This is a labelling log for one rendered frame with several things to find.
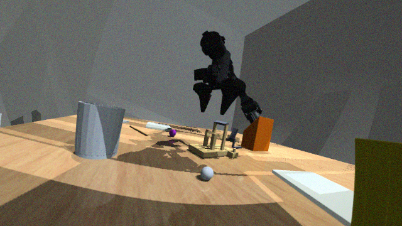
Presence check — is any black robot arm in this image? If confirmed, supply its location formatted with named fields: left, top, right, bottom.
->
left=194, top=31, right=263, bottom=124

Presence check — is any purple ball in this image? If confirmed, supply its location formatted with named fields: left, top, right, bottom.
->
left=169, top=130, right=177, bottom=136

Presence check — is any grey ball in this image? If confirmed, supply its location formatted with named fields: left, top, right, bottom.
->
left=200, top=166, right=214, bottom=180

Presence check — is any grey cylindrical cup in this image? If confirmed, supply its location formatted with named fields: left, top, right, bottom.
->
left=75, top=101, right=125, bottom=159

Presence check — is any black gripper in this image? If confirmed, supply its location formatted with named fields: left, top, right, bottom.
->
left=193, top=62, right=246, bottom=115

